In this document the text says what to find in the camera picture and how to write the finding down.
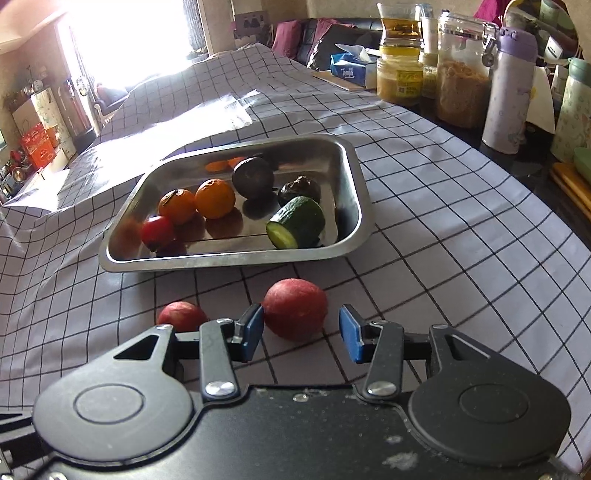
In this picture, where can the floral green mug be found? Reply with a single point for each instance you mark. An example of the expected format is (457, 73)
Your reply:
(573, 125)

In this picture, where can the magenta cushion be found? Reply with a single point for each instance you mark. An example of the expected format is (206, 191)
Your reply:
(287, 38)

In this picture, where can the black sofa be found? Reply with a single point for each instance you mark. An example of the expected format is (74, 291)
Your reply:
(311, 42)

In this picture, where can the blue tissue box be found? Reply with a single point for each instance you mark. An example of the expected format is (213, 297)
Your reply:
(356, 64)

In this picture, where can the glass clip-top jar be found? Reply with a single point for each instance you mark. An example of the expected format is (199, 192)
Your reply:
(465, 56)

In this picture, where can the lilac thermos bottle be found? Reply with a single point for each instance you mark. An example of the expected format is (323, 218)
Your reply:
(512, 81)

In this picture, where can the red gift box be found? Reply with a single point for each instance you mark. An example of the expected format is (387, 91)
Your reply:
(40, 144)

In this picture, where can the red tomato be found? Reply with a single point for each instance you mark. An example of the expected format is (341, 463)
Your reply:
(157, 232)

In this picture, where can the orange mandarin with stem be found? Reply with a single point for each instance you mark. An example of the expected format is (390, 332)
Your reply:
(178, 206)

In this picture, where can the cut green cucumber piece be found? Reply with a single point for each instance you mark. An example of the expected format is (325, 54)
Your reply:
(297, 225)

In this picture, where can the plastic cup with tea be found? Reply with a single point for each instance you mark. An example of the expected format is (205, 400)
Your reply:
(401, 22)

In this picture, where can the stainless steel tray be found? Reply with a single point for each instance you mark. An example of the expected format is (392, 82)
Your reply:
(239, 238)

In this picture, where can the checkered white tablecloth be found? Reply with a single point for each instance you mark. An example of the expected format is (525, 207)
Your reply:
(456, 240)

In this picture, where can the black cushion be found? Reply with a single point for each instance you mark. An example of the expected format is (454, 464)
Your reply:
(337, 34)

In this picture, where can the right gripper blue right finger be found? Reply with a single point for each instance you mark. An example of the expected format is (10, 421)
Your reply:
(359, 336)

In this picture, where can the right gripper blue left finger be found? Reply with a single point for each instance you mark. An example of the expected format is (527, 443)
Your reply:
(248, 331)

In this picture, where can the small red plum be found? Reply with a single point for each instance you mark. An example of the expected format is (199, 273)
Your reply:
(183, 316)

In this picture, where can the dark purple plum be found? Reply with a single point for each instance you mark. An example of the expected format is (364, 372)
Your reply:
(253, 178)

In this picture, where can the yellow lidded jar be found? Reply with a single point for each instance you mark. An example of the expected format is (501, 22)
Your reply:
(400, 74)

